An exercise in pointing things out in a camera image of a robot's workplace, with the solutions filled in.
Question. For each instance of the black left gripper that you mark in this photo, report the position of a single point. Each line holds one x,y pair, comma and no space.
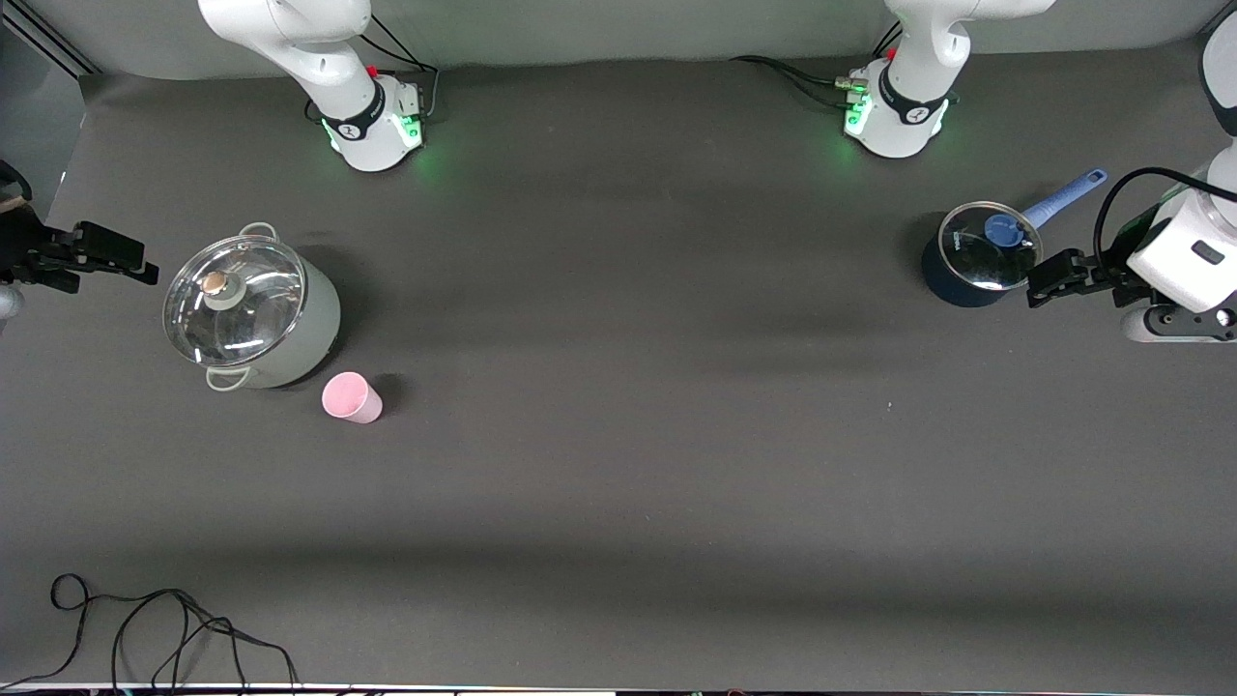
1107,274

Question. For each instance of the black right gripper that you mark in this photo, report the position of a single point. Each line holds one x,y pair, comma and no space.
21,253

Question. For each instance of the pink plastic cup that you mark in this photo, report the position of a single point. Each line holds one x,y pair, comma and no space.
350,398

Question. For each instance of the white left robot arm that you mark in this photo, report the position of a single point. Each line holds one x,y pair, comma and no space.
908,39

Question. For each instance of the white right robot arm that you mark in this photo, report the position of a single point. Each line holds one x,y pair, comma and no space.
319,48

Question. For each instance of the glass lid with blue knob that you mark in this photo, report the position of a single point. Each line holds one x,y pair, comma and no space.
976,261

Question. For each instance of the dark blue saucepan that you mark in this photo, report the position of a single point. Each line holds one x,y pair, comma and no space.
952,288

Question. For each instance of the glass lid with wooden knob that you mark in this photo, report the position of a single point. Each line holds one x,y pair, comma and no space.
251,309

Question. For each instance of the grey-green stockpot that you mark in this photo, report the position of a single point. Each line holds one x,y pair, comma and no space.
314,329

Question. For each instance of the dark grey table mat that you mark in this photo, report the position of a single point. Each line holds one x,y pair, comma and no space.
618,387

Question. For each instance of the black frame rail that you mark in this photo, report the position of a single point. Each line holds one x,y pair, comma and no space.
58,50

